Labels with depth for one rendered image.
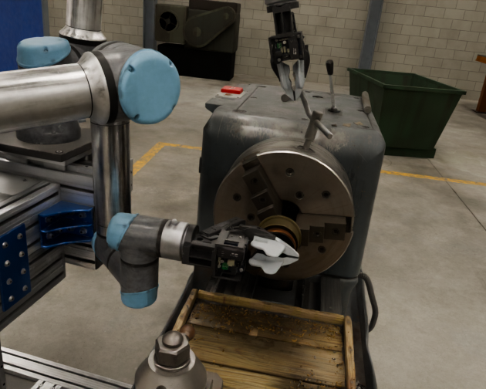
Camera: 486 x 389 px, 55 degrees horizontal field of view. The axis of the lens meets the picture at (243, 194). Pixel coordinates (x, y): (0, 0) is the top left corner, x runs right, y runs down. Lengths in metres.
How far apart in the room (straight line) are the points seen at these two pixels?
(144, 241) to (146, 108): 0.26
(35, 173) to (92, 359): 1.22
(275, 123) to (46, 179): 0.57
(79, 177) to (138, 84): 0.47
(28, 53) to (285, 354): 0.85
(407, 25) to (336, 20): 1.50
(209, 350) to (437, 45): 10.59
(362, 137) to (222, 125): 0.34
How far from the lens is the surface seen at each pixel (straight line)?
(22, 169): 1.27
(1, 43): 7.05
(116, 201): 0.99
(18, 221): 1.12
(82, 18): 1.28
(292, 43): 1.05
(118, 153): 0.95
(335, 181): 1.00
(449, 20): 11.28
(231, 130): 1.16
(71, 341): 2.39
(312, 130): 1.00
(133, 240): 0.90
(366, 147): 1.15
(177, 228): 0.88
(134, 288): 0.95
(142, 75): 0.75
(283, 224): 0.92
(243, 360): 0.94
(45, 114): 0.75
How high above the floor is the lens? 1.51
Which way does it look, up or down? 22 degrees down
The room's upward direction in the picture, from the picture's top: 6 degrees clockwise
